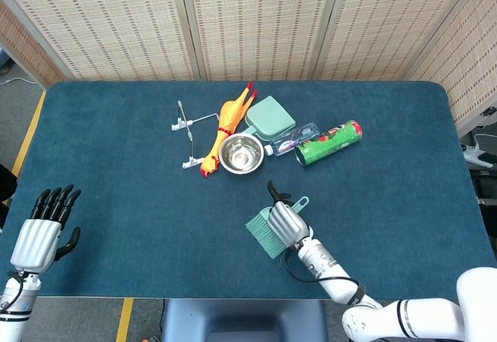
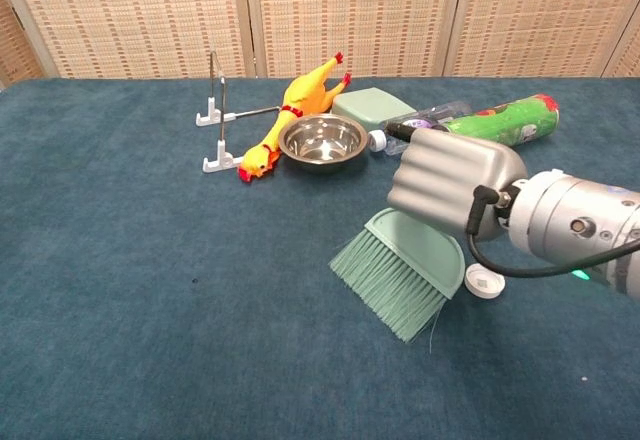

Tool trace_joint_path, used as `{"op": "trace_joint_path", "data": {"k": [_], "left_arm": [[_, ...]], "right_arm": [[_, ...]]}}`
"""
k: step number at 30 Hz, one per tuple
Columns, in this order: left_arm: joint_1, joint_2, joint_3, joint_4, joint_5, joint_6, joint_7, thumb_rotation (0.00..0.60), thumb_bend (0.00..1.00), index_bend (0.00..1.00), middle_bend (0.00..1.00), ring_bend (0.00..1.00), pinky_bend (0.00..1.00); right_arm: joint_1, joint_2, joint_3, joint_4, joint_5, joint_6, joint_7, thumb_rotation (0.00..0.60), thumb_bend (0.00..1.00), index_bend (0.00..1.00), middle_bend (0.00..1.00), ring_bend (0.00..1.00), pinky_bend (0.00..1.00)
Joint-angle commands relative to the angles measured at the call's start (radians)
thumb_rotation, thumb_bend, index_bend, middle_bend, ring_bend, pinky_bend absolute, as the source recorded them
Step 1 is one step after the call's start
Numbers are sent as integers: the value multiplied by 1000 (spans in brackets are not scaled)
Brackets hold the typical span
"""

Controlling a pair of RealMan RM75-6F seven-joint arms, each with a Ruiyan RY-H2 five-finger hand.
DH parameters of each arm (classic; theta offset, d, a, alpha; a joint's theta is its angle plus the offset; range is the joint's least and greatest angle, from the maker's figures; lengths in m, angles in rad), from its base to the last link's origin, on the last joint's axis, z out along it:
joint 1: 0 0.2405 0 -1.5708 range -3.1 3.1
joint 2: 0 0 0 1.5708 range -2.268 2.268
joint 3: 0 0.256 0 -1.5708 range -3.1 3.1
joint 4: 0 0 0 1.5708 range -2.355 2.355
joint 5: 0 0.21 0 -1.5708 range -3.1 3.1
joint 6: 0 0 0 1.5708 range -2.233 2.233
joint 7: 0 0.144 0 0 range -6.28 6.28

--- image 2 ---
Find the woven bamboo folding screen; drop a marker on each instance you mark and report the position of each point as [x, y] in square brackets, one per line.
[350, 10]

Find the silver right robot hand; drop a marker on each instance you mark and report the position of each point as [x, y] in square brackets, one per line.
[450, 180]

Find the green chips can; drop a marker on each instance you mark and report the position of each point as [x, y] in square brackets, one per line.
[500, 122]

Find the stainless steel bowl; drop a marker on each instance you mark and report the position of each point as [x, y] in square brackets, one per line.
[322, 162]

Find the yellow rubber chicken toy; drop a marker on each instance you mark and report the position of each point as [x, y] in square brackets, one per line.
[300, 92]

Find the teal carpet table cloth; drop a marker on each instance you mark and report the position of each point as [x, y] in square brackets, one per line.
[150, 310]

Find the clear plastic water bottle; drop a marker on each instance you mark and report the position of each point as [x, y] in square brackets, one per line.
[378, 141]

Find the white lid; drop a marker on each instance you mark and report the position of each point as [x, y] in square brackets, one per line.
[486, 287]

